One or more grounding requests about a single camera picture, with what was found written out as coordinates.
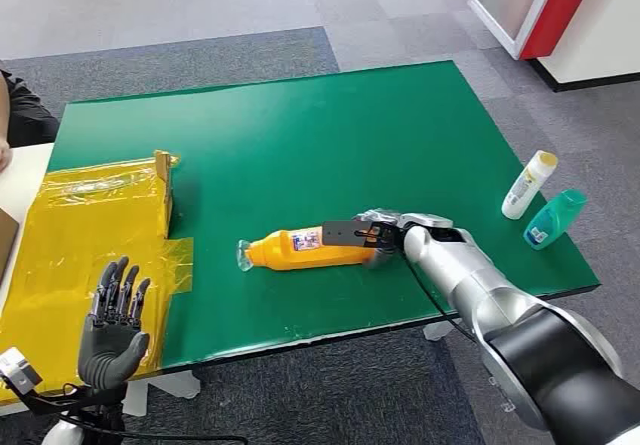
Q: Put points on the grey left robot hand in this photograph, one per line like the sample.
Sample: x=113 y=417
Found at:
x=107 y=356

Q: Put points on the white table foot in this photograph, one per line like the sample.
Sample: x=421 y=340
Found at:
x=440 y=329
x=170 y=386

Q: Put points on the brown board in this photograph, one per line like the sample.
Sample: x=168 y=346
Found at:
x=6 y=240

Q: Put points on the white bottle with yellow cap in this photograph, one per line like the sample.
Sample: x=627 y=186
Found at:
x=525 y=187

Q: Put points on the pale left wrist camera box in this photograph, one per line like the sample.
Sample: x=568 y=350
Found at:
x=17 y=369

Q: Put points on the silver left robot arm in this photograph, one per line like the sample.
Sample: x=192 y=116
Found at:
x=103 y=419

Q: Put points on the yellow tape-wrapped cardboard box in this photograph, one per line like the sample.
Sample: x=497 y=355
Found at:
x=60 y=243

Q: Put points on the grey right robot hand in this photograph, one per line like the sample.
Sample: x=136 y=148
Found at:
x=425 y=222

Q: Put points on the green table mat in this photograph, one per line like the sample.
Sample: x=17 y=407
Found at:
x=320 y=164

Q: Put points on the red and white kiosk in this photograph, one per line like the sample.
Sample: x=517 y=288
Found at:
x=550 y=11

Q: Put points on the person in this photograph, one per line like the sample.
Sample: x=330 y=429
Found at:
x=27 y=114

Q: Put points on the person's hand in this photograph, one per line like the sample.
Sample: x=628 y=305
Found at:
x=4 y=156

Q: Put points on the orange bottle with clear cap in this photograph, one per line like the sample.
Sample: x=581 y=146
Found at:
x=280 y=251

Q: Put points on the silver and black right robot arm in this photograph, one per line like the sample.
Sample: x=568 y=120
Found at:
x=525 y=323

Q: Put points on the teal translucent bottle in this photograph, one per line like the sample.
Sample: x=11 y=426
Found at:
x=552 y=220

